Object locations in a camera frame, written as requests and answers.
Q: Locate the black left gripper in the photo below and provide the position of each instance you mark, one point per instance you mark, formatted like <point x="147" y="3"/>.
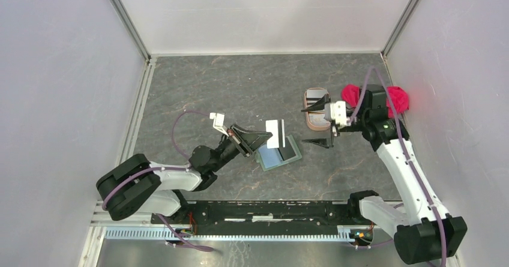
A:
<point x="248" y="141"/>

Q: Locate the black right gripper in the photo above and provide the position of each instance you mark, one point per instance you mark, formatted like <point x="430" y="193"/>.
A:
<point x="319" y="105"/>

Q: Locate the white VIP card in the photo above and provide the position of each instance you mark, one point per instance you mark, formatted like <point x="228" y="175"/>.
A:
<point x="277" y="128"/>

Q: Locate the black credit card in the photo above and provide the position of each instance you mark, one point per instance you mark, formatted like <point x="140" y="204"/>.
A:
<point x="287" y="151"/>

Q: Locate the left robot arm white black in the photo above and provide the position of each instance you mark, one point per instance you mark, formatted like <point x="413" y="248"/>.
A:
<point x="138" y="184"/>

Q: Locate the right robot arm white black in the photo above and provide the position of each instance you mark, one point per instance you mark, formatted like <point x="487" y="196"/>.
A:
<point x="424" y="230"/>

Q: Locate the pink oval card tray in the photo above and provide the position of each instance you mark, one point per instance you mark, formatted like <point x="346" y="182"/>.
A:
<point x="315" y="119"/>

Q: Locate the crumpled red cloth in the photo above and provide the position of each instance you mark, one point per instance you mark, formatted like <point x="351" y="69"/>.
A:
<point x="351" y="95"/>

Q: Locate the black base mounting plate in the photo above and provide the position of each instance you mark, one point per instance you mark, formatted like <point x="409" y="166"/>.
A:
<point x="277" y="217"/>

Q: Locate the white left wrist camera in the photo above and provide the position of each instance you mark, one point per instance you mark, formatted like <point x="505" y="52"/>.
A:
<point x="218" y="122"/>

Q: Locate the aluminium frame rail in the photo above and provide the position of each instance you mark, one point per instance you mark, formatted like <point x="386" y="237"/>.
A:
<point x="185" y="236"/>

